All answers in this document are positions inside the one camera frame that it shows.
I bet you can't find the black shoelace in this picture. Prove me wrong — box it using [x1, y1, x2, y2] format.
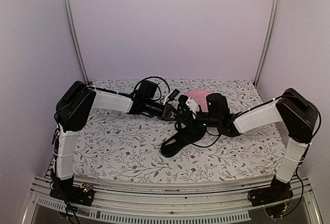
[175, 105, 191, 131]

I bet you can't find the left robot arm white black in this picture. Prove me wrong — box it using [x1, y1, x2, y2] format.
[54, 77, 176, 200]

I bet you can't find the floral patterned table mat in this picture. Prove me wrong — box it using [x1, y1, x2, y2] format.
[51, 78, 296, 184]

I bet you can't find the black shoe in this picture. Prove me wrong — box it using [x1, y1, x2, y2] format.
[160, 127, 207, 158]

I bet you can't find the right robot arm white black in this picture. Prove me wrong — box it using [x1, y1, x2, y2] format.
[177, 88, 322, 201]

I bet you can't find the right aluminium frame post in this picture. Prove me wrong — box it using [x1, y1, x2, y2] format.
[253, 0, 281, 88]

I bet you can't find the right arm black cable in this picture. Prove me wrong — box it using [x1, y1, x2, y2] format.
[195, 128, 233, 148]

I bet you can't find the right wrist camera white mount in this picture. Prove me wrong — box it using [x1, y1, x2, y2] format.
[178, 95, 202, 119]

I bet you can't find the pink plate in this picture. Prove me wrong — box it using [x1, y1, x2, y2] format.
[186, 89, 211, 112]

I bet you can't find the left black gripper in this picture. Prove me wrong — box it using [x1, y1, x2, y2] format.
[144, 98, 180, 121]

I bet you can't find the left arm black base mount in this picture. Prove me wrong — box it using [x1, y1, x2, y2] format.
[49, 181, 95, 206]

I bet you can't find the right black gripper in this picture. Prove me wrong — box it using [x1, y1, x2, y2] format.
[175, 111, 220, 134]

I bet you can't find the left aluminium frame post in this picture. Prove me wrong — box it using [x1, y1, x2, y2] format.
[62, 0, 90, 84]

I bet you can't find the aluminium frame post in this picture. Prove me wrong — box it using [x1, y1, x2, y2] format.
[253, 0, 281, 88]
[62, 0, 90, 84]

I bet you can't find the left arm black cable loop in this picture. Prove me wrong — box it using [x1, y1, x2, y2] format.
[134, 76, 171, 98]

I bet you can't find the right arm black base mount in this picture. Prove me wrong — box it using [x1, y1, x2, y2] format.
[247, 183, 293, 206]

